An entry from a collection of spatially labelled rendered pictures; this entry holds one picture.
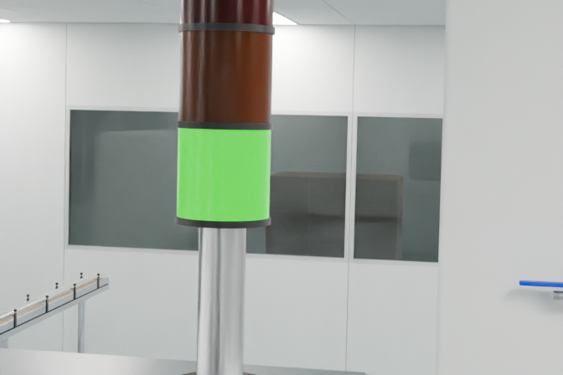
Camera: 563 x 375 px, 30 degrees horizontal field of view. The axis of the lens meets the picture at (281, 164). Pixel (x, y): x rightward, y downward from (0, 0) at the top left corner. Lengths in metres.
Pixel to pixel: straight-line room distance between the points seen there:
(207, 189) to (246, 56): 0.07
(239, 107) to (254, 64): 0.02
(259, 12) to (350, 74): 8.00
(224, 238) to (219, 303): 0.03
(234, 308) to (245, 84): 0.12
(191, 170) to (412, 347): 8.17
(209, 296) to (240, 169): 0.07
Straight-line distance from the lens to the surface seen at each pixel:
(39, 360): 0.68
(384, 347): 8.71
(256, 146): 0.54
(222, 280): 0.55
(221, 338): 0.56
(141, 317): 9.07
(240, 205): 0.53
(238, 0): 0.53
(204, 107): 0.53
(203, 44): 0.53
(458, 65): 1.95
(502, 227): 1.96
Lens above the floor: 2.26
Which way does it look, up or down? 3 degrees down
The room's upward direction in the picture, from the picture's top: 1 degrees clockwise
